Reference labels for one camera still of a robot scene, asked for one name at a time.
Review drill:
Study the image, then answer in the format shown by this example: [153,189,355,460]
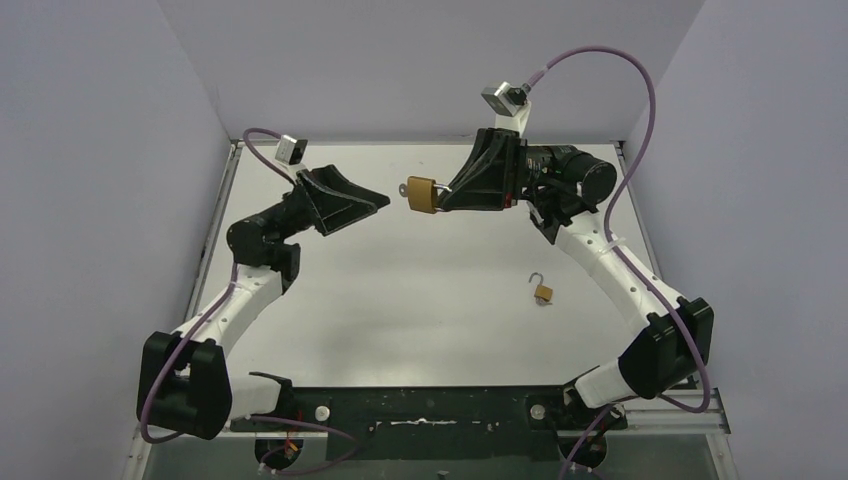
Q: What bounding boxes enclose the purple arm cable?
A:
[519,45,712,480]
[139,127,299,445]

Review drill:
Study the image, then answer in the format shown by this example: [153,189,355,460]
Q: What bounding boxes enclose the large brass padlock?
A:
[398,176,452,214]

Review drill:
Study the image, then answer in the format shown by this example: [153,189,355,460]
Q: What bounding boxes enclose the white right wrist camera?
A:
[481,82,532,136]

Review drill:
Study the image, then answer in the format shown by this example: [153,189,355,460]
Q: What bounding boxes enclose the small brass padlock middle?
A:
[528,272,553,306]

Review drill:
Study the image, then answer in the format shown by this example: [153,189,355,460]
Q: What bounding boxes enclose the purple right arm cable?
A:
[519,45,712,480]

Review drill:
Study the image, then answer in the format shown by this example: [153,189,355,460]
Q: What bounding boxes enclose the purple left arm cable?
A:
[139,127,299,445]

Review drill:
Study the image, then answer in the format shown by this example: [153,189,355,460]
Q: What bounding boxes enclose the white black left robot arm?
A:
[137,165,390,444]

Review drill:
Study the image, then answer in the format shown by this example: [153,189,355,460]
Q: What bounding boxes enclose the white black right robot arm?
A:
[423,128,714,427]

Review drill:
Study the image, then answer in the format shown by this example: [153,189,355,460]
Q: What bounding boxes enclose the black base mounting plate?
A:
[230,381,627,474]

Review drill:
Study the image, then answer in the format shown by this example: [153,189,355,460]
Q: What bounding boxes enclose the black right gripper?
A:
[437,128,578,211]

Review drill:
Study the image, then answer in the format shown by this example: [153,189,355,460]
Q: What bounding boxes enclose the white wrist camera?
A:
[481,82,532,136]
[274,135,308,176]

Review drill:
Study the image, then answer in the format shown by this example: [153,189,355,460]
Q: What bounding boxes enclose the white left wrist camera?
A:
[274,135,308,176]

